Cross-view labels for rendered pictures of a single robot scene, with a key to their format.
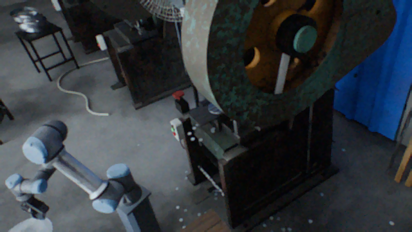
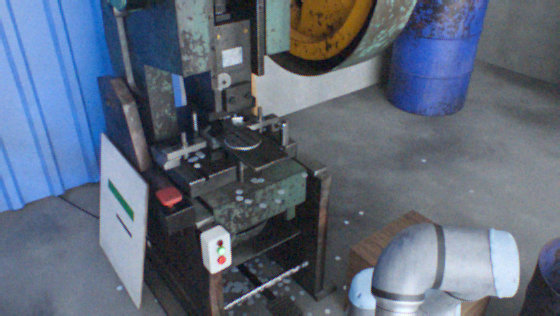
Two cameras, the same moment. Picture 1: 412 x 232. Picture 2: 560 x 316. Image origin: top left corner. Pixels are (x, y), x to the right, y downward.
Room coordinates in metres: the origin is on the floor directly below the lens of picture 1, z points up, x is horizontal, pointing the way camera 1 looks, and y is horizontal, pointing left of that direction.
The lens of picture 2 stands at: (1.70, 1.32, 1.59)
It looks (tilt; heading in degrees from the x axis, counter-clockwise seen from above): 32 degrees down; 259
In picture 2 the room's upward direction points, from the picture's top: straight up
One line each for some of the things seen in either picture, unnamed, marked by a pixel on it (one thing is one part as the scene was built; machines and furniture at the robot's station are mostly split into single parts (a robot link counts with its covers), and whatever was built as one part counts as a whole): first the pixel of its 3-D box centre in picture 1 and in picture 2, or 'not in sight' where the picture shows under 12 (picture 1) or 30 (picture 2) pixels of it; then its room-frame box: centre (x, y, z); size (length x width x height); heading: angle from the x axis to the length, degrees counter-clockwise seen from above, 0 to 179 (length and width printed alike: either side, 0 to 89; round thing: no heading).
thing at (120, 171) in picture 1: (120, 177); (374, 298); (1.28, 0.53, 0.62); 0.13 x 0.12 x 0.14; 161
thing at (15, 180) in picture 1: (18, 184); not in sight; (1.34, 1.06, 0.65); 0.09 x 0.08 x 0.11; 71
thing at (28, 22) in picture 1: (43, 41); not in sight; (4.00, 1.79, 0.40); 0.45 x 0.40 x 0.79; 38
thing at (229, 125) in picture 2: not in sight; (224, 132); (1.60, -0.19, 0.76); 0.15 x 0.09 x 0.05; 26
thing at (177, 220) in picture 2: (183, 111); (179, 228); (1.78, 0.14, 0.62); 0.10 x 0.06 x 0.20; 26
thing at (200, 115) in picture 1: (213, 118); (251, 161); (1.52, -0.04, 0.72); 0.25 x 0.14 x 0.14; 116
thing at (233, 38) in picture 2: not in sight; (225, 61); (1.58, -0.16, 1.04); 0.17 x 0.15 x 0.30; 116
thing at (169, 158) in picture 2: not in sight; (182, 146); (1.75, -0.13, 0.76); 0.17 x 0.06 x 0.10; 26
